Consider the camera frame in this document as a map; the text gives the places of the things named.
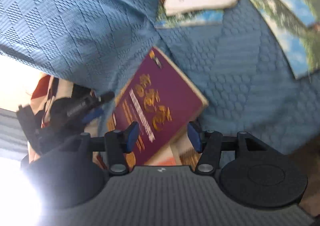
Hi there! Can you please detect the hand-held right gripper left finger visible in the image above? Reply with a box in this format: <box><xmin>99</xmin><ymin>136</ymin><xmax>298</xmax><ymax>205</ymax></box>
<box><xmin>75</xmin><ymin>121</ymin><xmax>140</xmax><ymax>176</ymax></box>

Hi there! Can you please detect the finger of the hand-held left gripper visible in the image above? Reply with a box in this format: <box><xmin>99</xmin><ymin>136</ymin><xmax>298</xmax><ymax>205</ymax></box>
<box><xmin>97</xmin><ymin>92</ymin><xmax>115</xmax><ymax>104</ymax></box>
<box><xmin>81</xmin><ymin>106</ymin><xmax>105</xmax><ymax>124</ymax></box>

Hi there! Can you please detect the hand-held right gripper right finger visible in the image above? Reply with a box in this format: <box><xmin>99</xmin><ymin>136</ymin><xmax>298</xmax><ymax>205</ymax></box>
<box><xmin>187</xmin><ymin>121</ymin><xmax>268</xmax><ymax>176</ymax></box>

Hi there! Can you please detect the purple book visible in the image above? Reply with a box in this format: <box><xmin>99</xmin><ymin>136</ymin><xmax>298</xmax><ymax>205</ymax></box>
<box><xmin>106</xmin><ymin>46</ymin><xmax>209</xmax><ymax>166</ymax></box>

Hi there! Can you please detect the orange book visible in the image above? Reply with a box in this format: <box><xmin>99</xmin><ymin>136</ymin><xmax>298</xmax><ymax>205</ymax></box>
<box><xmin>150</xmin><ymin>137</ymin><xmax>202</xmax><ymax>166</ymax></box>

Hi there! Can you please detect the red navy white striped blanket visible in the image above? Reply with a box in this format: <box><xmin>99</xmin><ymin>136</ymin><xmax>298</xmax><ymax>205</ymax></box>
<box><xmin>27</xmin><ymin>74</ymin><xmax>62</xmax><ymax>164</ymax></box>

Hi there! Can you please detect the blue quilted sofa cover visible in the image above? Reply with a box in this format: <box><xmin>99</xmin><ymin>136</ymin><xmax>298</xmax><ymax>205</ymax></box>
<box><xmin>0</xmin><ymin>0</ymin><xmax>320</xmax><ymax>156</ymax></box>

